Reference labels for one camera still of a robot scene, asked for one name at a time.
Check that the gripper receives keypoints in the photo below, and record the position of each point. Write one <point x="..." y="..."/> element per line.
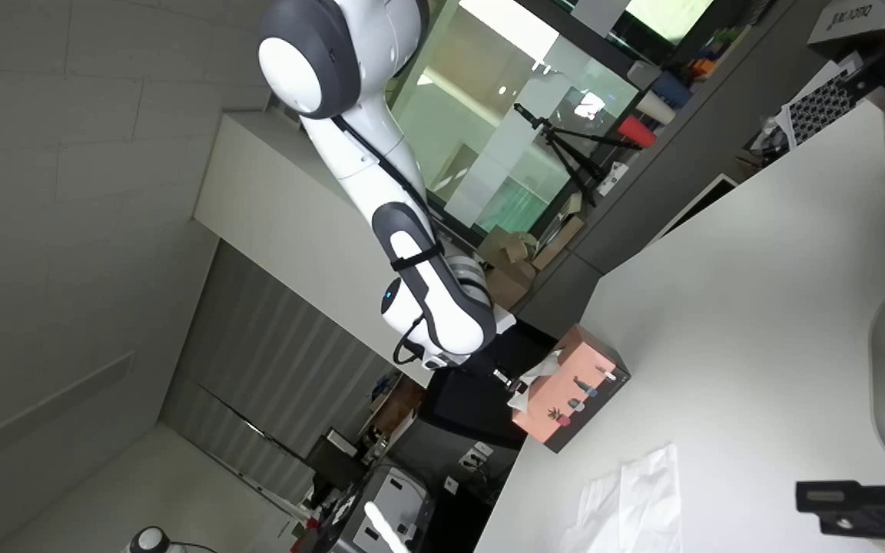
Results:
<point x="525" y="343"/>

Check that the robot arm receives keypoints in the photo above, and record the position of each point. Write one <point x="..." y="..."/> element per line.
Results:
<point x="435" y="292"/>

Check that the white tissue in box slot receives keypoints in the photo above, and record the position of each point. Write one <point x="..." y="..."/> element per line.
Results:
<point x="535" y="376"/>

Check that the pink tissue box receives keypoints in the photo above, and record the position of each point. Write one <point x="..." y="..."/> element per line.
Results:
<point x="582" y="376"/>

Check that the white tissue sheet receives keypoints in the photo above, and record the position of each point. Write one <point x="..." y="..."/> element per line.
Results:
<point x="596" y="514"/>
<point x="651" y="499"/>

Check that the white printed cardboard box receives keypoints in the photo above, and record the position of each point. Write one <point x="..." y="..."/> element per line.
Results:
<point x="853" y="23"/>

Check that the pile of cardboard boxes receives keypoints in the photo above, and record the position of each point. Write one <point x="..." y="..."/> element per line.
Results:
<point x="515" y="265"/>

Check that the brown wooden cabinet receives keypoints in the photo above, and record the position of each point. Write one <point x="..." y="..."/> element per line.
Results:
<point x="396" y="411"/>

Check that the white and grey machine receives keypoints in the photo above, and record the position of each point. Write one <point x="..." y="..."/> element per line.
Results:
<point x="389" y="511"/>

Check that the window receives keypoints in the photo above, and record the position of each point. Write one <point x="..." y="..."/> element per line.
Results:
<point x="488" y="115"/>

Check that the red cylinder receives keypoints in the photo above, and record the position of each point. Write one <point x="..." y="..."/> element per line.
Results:
<point x="637" y="131"/>

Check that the grey curtain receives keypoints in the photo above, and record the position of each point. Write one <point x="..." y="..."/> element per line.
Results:
<point x="273" y="369"/>

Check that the white roll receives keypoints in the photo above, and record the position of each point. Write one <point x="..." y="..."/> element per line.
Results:
<point x="656" y="107"/>

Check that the blue container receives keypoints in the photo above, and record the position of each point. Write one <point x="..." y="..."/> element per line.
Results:
<point x="671" y="88"/>

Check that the checkerboard calibration sheet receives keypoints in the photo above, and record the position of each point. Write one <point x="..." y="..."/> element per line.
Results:
<point x="823" y="104"/>

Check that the white wall socket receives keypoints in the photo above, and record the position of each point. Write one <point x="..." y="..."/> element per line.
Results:
<point x="475" y="456"/>
<point x="450" y="485"/>

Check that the camera on tripod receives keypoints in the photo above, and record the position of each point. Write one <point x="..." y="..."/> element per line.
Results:
<point x="569" y="153"/>

